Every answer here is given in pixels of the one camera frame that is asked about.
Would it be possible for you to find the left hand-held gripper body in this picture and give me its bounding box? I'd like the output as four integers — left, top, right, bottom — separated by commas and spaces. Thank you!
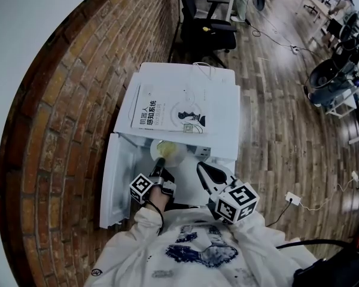
129, 169, 178, 205

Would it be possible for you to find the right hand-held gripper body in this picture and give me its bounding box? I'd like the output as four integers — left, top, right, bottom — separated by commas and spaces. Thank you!
207, 175, 260, 224

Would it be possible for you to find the yellow food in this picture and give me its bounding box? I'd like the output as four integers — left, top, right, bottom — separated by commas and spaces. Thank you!
157, 141, 178, 158

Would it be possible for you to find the white round plate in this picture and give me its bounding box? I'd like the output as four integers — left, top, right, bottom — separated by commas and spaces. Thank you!
150, 139, 188, 169

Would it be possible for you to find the white microwave oven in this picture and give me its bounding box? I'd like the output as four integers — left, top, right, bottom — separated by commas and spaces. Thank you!
99, 72, 241, 230

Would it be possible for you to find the person's left forearm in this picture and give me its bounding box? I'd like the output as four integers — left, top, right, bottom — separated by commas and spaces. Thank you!
133, 206, 169, 251

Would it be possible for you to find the person's right forearm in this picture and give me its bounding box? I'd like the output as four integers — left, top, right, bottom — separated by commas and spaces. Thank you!
227, 210, 288, 251

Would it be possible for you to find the person's left hand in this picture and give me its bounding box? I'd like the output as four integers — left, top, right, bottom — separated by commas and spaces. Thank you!
146, 187, 172, 211

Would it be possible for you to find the white printed book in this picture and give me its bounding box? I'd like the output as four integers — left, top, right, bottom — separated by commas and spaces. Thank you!
130, 84, 209, 136

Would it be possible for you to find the person's white printed sweatshirt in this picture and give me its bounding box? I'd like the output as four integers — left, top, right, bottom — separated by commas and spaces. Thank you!
83, 207, 318, 287

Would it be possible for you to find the black bag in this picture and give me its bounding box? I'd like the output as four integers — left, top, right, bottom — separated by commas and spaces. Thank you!
293, 234, 359, 287

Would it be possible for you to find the black office chair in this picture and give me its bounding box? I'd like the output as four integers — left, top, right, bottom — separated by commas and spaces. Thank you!
175, 0, 238, 69

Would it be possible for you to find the white metal rack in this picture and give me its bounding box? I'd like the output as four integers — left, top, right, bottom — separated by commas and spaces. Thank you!
325, 85, 359, 119

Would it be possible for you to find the wood-topped desk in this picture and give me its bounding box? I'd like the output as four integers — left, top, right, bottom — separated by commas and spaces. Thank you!
299, 0, 333, 24

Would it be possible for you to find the black power cable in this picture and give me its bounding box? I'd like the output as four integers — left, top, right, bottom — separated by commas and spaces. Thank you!
266, 201, 293, 228

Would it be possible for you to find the white charger cable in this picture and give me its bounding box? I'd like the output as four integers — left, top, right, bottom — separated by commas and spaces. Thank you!
300, 175, 358, 212

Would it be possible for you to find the black bag strap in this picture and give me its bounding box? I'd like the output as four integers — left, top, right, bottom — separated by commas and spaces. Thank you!
275, 238, 357, 250

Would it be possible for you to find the thin white cable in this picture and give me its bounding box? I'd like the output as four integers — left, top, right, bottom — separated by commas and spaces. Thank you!
192, 61, 217, 81

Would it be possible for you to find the black floor cable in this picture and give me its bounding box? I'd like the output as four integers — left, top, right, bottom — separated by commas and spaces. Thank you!
245, 16, 318, 60

